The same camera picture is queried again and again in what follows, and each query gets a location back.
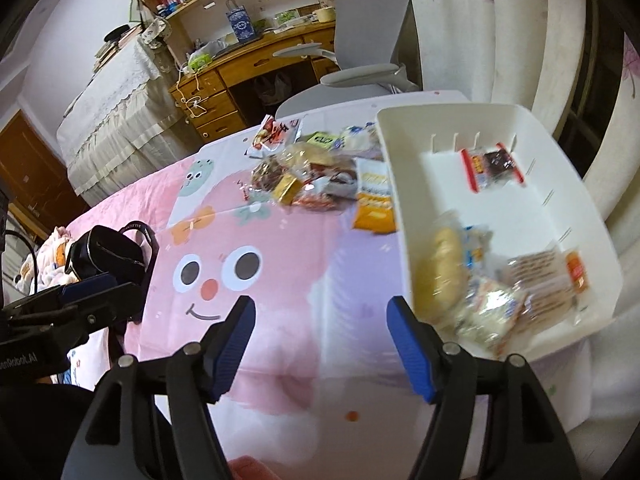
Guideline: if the white plastic bin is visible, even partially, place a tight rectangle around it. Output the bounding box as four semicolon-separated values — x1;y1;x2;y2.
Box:
375;102;625;361

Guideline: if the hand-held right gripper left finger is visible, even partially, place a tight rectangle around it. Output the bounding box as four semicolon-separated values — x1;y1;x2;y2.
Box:
60;296;257;480

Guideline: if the red and black snack packet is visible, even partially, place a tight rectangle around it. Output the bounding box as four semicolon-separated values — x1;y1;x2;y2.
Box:
460;142;526;193

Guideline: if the pink cartoon printed tablecloth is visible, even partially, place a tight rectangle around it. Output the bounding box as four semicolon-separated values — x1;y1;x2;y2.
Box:
122;89;608;480

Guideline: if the small white snack packet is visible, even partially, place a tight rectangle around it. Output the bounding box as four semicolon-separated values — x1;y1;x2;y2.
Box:
340;124;381;158

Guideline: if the blue and white snack packet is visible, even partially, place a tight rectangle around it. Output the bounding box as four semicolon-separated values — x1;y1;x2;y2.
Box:
462;227;493;271

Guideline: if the black trash bag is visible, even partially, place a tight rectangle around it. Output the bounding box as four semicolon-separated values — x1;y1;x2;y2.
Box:
252;72;293;106

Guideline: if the yellow cake packet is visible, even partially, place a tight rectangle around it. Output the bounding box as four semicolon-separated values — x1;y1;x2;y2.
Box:
415;225;468;321

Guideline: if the stack of books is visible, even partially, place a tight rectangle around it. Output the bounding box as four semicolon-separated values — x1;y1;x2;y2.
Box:
95;25;143;63

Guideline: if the dark window frame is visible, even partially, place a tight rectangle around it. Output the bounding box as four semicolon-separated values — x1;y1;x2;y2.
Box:
555;0;631;151

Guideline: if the red and white snack packet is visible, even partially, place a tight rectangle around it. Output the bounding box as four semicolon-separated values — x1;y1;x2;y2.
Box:
245;115;303;157

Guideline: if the floral printed blanket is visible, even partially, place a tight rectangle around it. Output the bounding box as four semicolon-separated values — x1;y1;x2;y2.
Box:
15;225;71;291

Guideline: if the pink quilt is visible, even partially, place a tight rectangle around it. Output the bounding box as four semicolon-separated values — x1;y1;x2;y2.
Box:
65;157;201;241

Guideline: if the black handbag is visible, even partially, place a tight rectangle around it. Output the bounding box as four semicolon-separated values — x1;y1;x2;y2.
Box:
65;220;160;326

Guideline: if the clear rice cracker packet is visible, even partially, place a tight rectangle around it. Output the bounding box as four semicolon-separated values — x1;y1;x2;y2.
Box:
452;280;528;358

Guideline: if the yellow wedge snack packet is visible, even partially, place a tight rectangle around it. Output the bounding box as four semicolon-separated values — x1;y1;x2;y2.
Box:
272;172;306;207

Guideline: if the wooden desk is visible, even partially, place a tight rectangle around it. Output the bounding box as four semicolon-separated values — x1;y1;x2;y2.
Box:
169;20;337;141

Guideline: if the lace covered piano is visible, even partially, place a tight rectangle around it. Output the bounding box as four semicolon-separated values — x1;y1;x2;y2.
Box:
56;35;201;206

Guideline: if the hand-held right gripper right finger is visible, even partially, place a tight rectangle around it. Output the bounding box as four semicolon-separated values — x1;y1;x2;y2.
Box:
387;296;583;480

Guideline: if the brown and white snack packet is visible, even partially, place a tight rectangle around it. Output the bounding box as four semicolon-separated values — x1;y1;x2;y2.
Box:
312;162;358;198

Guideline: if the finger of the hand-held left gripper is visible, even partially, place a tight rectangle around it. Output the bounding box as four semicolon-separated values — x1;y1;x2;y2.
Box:
5;272;147;333

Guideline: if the clear bread packet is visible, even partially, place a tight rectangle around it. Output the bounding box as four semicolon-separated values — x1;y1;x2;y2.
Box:
505;247;591;326

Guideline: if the blue gift bag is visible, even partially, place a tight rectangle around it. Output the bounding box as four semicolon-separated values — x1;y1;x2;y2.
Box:
224;0;257;43

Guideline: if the floral fabric bag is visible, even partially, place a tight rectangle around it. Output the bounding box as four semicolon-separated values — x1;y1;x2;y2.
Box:
139;16;168;48

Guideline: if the clear pale cracker packet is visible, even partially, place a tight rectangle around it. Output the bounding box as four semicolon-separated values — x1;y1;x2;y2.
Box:
270;142;341;176

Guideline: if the green label snack packet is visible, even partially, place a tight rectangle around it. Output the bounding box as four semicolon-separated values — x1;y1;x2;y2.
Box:
302;131;337;150

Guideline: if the orange snack packet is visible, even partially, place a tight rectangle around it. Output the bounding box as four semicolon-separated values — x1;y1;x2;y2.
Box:
352;159;398;235

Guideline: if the white charger cable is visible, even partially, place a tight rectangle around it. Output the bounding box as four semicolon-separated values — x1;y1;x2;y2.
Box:
175;62;208;121

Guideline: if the grey office chair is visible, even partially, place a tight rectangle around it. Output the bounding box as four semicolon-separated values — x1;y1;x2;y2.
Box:
272;0;421;118

